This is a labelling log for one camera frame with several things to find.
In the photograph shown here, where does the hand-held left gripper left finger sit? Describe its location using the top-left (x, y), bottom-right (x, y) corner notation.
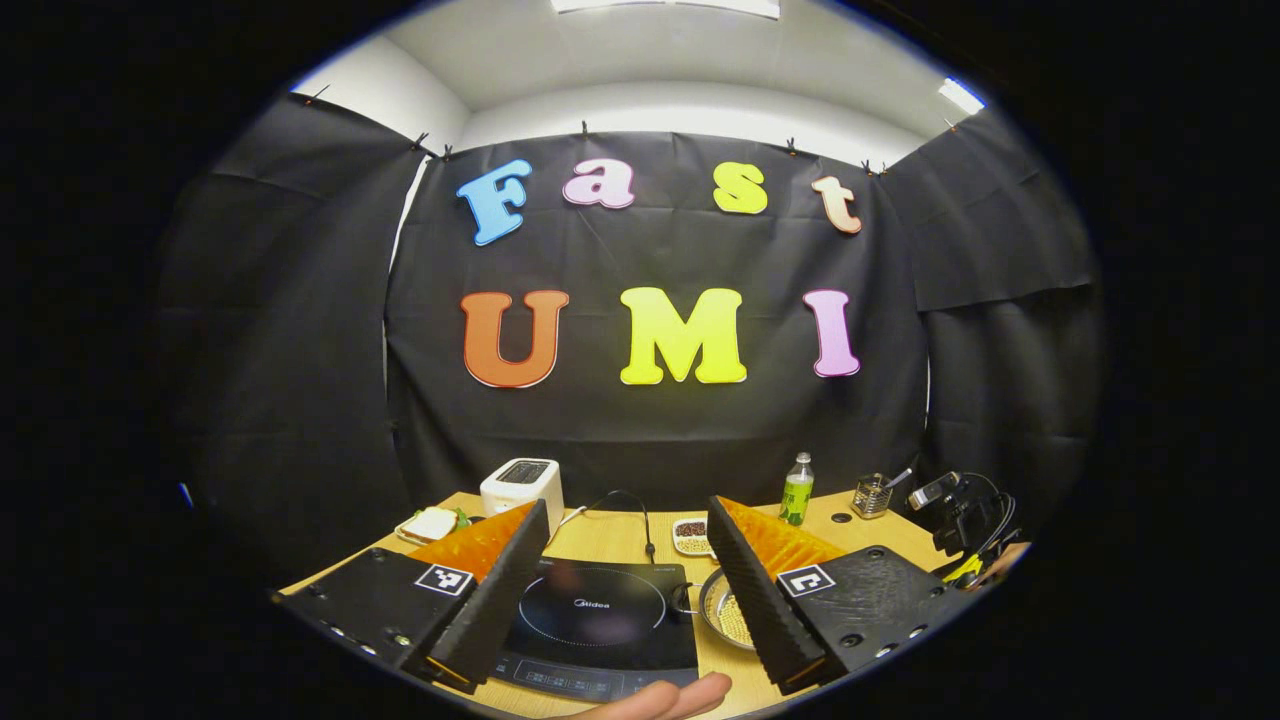
top-left (272, 498), bottom-right (551, 693)

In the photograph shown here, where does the black induction cooktop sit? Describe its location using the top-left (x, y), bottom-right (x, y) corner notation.
top-left (490, 556), bottom-right (701, 703)

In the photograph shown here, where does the white toaster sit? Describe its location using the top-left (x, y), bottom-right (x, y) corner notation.
top-left (480, 458), bottom-right (566, 536)

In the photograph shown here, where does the sandwich with lettuce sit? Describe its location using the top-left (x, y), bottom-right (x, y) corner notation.
top-left (408, 507), bottom-right (469, 541)

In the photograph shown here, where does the black power cable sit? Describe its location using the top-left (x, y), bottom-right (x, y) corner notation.
top-left (575, 490), bottom-right (657, 567)

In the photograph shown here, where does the green drink bottle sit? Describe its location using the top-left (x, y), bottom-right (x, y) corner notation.
top-left (779, 452), bottom-right (815, 527)

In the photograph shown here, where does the stainless steel pot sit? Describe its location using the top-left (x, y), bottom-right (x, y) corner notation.
top-left (670, 567), bottom-right (756, 651)

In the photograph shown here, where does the wire mesh cup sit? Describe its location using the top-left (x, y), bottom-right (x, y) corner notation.
top-left (852, 474), bottom-right (894, 520)

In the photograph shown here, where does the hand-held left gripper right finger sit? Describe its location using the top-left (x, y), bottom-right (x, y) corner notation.
top-left (706, 495), bottom-right (976, 696)

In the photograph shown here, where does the heap of soybeans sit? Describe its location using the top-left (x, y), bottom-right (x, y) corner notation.
top-left (718, 592), bottom-right (753, 646)

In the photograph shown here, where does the pale green sandwich plate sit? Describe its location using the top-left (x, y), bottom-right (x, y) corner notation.
top-left (395, 506), bottom-right (471, 547)

